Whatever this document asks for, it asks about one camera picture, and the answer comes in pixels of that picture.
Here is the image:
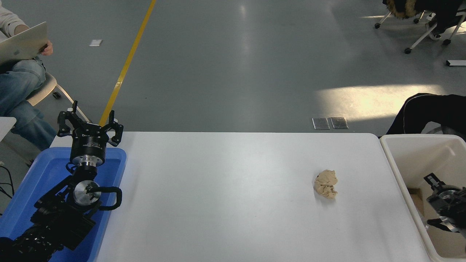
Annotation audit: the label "white-legged office chair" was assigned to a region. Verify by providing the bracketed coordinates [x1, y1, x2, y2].
[374, 11, 430, 29]
[404, 11, 466, 54]

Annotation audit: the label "yellow floor tape line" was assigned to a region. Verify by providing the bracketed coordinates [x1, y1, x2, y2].
[99, 0, 157, 127]

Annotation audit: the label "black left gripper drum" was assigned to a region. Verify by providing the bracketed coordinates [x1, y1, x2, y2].
[70, 123, 110, 159]

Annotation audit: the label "silver laptop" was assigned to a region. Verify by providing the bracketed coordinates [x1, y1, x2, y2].
[0, 22, 48, 66]

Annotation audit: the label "white chair with casters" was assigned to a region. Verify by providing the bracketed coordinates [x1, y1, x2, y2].
[25, 72, 91, 124]

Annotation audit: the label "large pale plastic bin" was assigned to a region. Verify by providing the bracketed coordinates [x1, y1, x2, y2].
[379, 134, 466, 262]

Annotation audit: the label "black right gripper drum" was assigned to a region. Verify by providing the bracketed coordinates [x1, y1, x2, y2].
[427, 186, 446, 209]

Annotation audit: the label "dark coat with fur trim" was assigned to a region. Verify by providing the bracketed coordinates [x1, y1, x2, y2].
[382, 0, 419, 19]

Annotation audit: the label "small white side table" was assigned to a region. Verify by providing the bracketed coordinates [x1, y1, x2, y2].
[0, 117, 17, 142]

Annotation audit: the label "thin black cables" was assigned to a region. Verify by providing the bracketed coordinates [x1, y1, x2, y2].
[0, 166, 15, 200]

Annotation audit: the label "tan paper ball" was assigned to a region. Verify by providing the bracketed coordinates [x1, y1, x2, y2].
[314, 170, 338, 199]

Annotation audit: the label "blue plastic tray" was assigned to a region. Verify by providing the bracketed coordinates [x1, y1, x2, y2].
[0, 147, 127, 262]

